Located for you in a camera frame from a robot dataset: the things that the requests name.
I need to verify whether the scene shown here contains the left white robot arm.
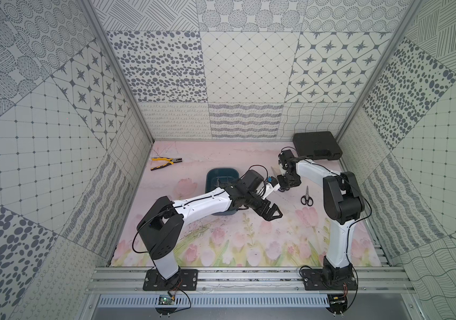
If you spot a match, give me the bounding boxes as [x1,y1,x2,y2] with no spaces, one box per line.
[134,169,283,281]

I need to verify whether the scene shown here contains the black scissors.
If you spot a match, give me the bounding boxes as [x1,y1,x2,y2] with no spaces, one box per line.
[301,187,314,207]

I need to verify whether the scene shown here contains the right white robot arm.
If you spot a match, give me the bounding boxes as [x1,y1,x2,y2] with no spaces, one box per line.
[278,149,365,287]

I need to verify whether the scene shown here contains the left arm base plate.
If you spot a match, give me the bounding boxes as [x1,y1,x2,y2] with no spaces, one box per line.
[142,268,199,291]

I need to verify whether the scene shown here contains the black plastic tool case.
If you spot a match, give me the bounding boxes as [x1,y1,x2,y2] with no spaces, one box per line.
[293,131,343,161]

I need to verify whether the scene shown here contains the yellow handled pliers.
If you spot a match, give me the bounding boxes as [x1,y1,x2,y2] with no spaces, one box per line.
[150,157,183,171]

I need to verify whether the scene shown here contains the teal plastic storage box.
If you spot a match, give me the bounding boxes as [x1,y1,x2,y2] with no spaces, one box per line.
[205,167,241,217]

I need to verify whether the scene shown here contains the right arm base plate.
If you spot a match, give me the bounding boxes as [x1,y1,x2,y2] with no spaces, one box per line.
[299,265,358,291]

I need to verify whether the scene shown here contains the aluminium mounting rail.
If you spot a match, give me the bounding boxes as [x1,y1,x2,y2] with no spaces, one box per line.
[85,267,414,294]

